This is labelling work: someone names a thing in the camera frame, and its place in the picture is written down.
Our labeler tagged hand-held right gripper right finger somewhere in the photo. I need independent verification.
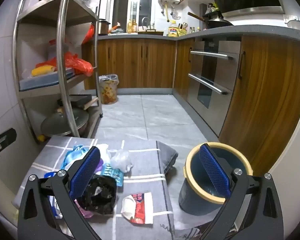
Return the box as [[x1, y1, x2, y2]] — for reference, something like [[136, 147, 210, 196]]
[[198, 144, 284, 240]]

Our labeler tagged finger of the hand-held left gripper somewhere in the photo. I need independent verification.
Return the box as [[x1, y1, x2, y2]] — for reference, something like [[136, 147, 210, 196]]
[[0, 128, 17, 155]]

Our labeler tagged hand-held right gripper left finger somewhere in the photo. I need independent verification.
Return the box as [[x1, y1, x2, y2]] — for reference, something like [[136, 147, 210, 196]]
[[17, 146, 102, 240]]

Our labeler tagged blue cloth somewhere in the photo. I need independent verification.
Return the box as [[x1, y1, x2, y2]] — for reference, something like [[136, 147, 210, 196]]
[[61, 145, 90, 172]]

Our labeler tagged teal pill blister pack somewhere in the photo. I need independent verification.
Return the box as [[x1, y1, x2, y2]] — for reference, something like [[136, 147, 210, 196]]
[[100, 164, 124, 187]]

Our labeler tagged black plastic bag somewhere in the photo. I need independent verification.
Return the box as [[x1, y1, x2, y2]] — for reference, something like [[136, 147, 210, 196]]
[[75, 174, 117, 215]]

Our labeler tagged blue bucket with yellow rim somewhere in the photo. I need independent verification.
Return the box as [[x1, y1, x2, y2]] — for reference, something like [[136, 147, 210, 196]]
[[178, 142, 253, 216]]

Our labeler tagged white packaging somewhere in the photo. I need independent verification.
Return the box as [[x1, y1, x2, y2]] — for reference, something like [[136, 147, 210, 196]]
[[121, 192, 154, 224]]

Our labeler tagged glass pot lid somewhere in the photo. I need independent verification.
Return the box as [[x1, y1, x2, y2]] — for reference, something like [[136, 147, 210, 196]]
[[41, 107, 90, 137]]

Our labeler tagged grey checked mat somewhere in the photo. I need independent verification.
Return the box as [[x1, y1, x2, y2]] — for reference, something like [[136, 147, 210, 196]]
[[11, 136, 200, 240]]

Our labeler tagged grey blue board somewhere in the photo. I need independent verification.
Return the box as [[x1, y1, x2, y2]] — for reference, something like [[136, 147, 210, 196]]
[[19, 69, 75, 90]]

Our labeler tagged stainless steel oven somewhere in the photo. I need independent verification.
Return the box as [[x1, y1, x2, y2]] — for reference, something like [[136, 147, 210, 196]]
[[186, 40, 241, 135]]

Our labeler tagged yellow corn cob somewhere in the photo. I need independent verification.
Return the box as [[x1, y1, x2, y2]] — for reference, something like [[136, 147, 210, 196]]
[[31, 65, 55, 77]]

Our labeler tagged patterned bin with plastic liner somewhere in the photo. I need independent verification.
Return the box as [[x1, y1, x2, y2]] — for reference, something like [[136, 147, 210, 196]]
[[99, 74, 119, 105]]

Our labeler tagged wooden kitchen cabinet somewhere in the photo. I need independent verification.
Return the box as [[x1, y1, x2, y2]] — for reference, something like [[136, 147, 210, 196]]
[[174, 35, 300, 178], [81, 39, 177, 90]]

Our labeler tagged clear container with red lid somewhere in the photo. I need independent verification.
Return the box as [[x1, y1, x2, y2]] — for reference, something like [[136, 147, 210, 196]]
[[49, 39, 69, 58]]

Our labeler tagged steel shelf rack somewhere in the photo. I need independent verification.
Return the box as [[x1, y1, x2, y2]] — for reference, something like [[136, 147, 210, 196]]
[[12, 0, 105, 142]]

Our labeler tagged orange plastic bag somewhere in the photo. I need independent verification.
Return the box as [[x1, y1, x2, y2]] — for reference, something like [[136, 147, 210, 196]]
[[84, 25, 95, 43], [36, 52, 94, 77]]

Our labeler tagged white plastic bag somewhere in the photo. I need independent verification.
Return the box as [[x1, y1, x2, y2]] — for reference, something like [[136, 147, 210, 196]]
[[65, 26, 90, 48]]

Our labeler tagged dark electric cooker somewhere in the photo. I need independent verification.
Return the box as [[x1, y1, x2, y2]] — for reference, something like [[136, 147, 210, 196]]
[[99, 19, 112, 35]]

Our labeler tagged grey kitchen countertop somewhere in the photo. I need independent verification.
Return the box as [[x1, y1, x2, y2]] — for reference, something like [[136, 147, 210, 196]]
[[97, 24, 300, 45]]

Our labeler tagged yellow cooking oil bottle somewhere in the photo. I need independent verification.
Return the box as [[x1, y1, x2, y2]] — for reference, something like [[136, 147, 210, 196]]
[[168, 22, 179, 37]]

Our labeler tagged black wok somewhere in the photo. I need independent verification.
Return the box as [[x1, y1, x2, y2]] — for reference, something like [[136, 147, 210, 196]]
[[187, 11, 234, 29]]

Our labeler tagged black sink tray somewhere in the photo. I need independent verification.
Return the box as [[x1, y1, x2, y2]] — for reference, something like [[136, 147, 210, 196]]
[[137, 29, 164, 35]]

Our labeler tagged black rack with bottles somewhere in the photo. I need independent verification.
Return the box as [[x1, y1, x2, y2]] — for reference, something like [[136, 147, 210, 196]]
[[202, 2, 223, 21]]

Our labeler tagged dark glass window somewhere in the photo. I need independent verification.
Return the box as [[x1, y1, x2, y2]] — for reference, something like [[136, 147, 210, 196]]
[[112, 0, 155, 30]]

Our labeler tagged black pan with wooden handle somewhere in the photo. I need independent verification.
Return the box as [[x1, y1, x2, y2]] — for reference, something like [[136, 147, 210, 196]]
[[57, 94, 99, 110]]

